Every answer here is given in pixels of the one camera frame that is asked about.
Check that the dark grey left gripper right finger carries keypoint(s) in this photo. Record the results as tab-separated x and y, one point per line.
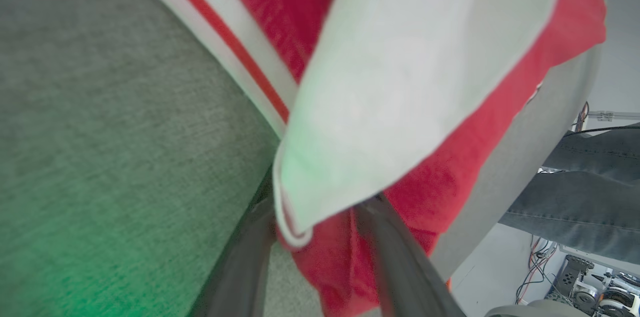
405	272

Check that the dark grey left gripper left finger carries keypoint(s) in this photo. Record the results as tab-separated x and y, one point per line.
240	272

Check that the red and white garment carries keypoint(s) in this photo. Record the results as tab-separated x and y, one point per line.
400	82

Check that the grey wheeled machine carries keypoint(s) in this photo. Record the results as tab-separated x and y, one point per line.
600	289

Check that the person's blue jeans leg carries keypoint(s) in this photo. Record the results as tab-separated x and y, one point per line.
590	197

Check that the grey fabric sofa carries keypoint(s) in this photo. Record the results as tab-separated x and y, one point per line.
100	107

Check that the white metal rail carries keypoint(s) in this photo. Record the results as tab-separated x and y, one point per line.
612	116

